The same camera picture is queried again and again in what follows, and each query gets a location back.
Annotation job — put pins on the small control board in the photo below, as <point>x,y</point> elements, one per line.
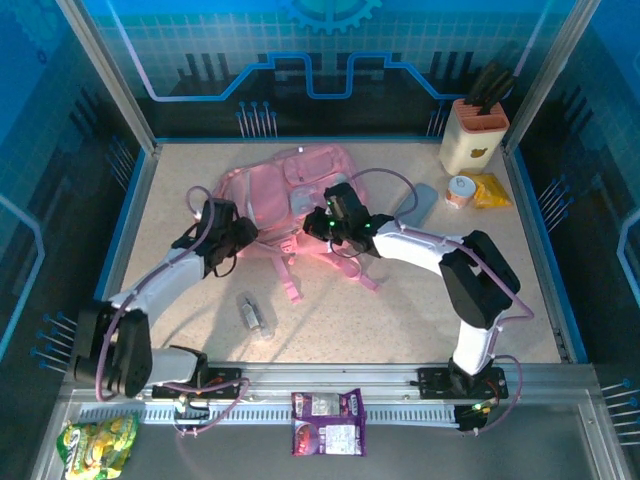
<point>192,412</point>
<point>475,417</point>

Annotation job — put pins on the pink student backpack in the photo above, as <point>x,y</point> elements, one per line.
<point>265,195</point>

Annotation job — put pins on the cream knife block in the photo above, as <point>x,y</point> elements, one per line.
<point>465,145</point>

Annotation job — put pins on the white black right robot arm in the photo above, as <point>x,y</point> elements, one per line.
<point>410,245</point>

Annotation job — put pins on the aluminium frame post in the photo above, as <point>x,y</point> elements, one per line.
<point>110,75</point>
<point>545,75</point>

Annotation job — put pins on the aluminium table side rail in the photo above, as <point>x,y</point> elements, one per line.
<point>531,225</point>
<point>146,175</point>

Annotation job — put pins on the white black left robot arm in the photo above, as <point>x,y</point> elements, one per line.
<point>165,280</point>

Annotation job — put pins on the green yellow snack bag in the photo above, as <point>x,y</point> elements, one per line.
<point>97,445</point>

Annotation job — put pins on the can with white lid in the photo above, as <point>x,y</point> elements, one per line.
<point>460,192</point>

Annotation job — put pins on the purple snack bag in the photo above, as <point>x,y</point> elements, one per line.
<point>327,425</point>

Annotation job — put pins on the aluminium mounting beam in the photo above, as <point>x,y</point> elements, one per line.
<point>325,374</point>

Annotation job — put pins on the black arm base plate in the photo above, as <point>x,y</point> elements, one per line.
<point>227,376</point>
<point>432,382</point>

